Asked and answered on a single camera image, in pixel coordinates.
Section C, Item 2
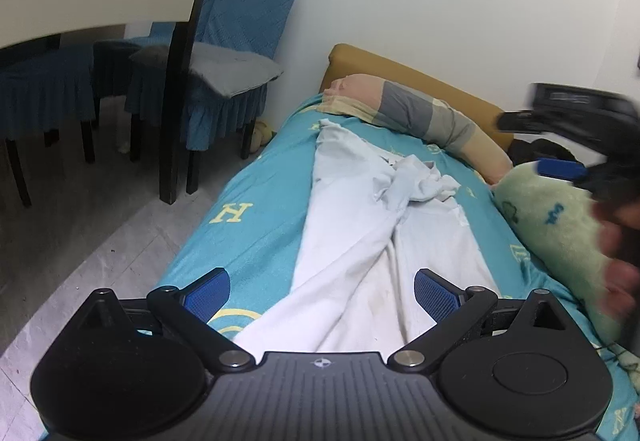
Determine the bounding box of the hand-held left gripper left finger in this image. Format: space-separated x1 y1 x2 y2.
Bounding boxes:
80 267 256 372

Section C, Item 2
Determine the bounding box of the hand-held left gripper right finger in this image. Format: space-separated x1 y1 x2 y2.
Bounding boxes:
387 268 581 372

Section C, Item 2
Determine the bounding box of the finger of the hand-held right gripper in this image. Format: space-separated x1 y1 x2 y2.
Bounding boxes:
537 158 587 182
497 110 537 133

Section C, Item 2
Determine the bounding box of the white shirt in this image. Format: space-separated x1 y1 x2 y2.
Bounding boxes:
235 118 503 358

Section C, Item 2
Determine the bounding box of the person's right hand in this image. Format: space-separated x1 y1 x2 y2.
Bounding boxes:
592 201 640 324

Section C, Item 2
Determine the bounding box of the dark cloth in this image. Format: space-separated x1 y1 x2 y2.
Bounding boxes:
507 136 601 168

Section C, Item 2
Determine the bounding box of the green plush blanket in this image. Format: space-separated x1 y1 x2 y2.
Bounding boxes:
492 160 640 348

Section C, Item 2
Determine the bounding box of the bed with teal sheet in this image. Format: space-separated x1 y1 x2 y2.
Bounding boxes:
159 92 640 441

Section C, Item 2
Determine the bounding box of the beige and grey pillow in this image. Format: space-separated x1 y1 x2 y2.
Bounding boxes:
320 74 516 185

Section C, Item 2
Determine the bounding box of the tan headboard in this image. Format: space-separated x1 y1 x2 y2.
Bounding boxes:
320 43 516 153

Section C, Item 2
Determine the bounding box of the yellow plush toy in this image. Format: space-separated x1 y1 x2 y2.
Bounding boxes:
249 120 274 155

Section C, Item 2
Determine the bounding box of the grey seat cushion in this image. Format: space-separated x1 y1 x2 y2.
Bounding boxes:
128 41 285 100

